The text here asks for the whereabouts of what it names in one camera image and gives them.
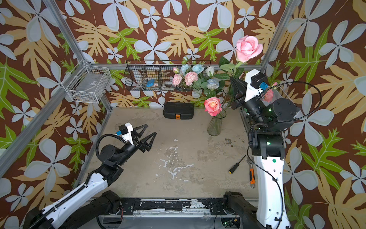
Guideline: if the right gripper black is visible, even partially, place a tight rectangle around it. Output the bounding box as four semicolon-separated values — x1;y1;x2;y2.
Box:
233;80;270;136

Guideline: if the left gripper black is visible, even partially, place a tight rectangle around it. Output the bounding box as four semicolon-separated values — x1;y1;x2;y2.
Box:
116;124;153;167

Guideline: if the pink peony spray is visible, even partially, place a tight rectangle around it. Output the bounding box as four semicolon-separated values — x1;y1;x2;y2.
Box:
261;83;278;103

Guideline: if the large pink rose stem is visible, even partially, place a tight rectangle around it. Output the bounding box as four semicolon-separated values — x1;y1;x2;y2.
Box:
214;35;263;81

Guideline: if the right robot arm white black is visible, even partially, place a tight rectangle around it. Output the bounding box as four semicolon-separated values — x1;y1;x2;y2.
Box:
227;77;300;229

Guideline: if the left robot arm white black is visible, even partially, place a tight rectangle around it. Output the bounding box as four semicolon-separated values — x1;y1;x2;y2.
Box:
23;123;157;229

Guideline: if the clear glass vase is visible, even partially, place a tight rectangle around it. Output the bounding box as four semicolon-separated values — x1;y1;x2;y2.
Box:
207;110;227;136

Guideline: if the mixed pastel flower bouquet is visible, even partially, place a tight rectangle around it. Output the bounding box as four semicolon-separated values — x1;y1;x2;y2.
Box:
170;58;229;107

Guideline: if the black tool case orange latch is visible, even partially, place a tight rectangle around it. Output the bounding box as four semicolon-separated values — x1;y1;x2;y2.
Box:
163;102;194;120

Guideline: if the blue object in basket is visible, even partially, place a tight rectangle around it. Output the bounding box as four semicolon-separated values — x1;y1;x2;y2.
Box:
146;79;155;87

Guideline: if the tape roll in basket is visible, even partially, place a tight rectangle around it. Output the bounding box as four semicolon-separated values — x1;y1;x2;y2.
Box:
162;81;175;88

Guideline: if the black yellow screwdriver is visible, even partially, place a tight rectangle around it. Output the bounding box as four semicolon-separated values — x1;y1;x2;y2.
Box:
228;155;246;174

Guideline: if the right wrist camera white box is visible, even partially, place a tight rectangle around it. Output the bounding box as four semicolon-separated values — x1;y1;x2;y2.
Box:
245;69;269;102

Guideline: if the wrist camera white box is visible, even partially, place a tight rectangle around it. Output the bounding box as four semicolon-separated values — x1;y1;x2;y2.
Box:
115;123;133;145
245;69;269;102

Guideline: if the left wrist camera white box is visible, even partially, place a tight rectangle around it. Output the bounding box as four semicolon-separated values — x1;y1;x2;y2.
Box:
115;123;133;145

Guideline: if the aluminium frame corner post left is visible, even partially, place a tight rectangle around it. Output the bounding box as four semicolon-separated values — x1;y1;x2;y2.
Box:
42;0;112;112

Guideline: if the aluminium frame corner post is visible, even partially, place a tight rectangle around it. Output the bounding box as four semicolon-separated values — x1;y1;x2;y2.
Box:
42;0;112;112
260;0;301;73

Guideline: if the black wire basket back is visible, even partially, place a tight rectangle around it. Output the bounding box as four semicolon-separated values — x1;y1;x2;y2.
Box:
124;62;211;91

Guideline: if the white wire basket left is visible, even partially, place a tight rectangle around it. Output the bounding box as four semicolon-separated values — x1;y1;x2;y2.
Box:
62;61;112;104

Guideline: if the aluminium frame corner post right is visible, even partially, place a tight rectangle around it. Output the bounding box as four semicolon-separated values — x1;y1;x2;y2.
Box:
260;0;301;73

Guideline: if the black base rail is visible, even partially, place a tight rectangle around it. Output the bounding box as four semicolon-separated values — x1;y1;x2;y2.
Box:
101;195;239;217

